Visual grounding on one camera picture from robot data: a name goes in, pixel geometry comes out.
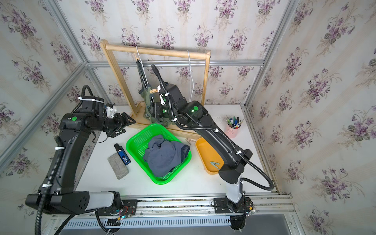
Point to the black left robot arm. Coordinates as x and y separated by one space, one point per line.
57 194

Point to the white wire hanger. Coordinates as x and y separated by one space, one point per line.
141 70
191 78

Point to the yellow clothespin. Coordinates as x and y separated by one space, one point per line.
152 91

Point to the grey blue tank top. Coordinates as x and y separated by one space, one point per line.
162 155

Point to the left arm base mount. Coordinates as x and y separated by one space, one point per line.
117 213

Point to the yellow plastic tray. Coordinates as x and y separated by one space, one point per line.
208 154

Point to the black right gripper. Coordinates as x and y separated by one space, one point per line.
156 112

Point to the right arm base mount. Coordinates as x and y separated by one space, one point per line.
240 211

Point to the grey sponge block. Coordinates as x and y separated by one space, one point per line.
119 168

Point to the mint green clothespin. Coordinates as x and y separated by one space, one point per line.
215 165

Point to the pink pen cup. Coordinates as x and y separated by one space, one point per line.
233 126

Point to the blue black handheld device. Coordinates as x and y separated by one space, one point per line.
122 154

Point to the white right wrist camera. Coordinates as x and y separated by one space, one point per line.
162 100

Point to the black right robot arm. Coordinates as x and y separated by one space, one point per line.
194 116

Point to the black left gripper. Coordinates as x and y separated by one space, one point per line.
120 124

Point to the olive green tank top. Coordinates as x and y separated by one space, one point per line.
148 98

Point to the green plastic basket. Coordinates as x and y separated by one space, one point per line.
137 145

